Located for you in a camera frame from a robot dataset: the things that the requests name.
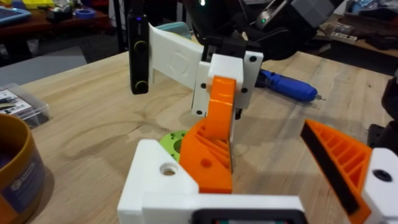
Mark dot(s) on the blue electric screwdriver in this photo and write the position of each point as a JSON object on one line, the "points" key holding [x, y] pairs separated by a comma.
{"points": [[289, 87]]}

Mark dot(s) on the blue tape roll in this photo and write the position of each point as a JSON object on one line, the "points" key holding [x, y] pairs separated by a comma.
{"points": [[85, 13]]}

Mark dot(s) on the yellow box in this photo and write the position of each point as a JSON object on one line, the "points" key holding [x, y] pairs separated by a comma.
{"points": [[37, 3]]}

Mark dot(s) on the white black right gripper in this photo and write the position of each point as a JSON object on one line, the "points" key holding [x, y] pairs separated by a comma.
{"points": [[174, 59]]}

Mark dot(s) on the clear plastic box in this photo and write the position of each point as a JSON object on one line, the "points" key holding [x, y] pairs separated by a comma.
{"points": [[26, 107]]}

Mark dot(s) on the white power strip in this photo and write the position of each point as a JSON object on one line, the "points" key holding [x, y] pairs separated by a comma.
{"points": [[343, 36]]}

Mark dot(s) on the black upright pole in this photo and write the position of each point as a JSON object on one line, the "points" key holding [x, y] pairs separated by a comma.
{"points": [[119, 25]]}

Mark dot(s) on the green disc with holes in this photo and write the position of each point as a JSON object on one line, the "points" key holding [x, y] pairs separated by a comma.
{"points": [[169, 141]]}

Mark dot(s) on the blue tray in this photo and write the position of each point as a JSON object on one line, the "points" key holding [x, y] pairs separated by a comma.
{"points": [[12, 15]]}

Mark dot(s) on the teal soft pouch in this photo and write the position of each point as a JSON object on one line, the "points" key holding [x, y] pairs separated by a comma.
{"points": [[177, 29]]}

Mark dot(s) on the white orange left gripper right finger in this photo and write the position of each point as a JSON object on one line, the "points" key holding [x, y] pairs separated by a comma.
{"points": [[342, 155]]}

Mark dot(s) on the bare white left gripper left finger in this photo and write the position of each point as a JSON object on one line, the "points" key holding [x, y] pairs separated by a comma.
{"points": [[149, 186]]}

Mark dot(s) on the dark wooden side table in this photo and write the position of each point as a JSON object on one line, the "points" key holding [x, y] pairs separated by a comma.
{"points": [[62, 26]]}

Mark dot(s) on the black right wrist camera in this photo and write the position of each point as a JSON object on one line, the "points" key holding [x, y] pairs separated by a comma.
{"points": [[138, 62]]}

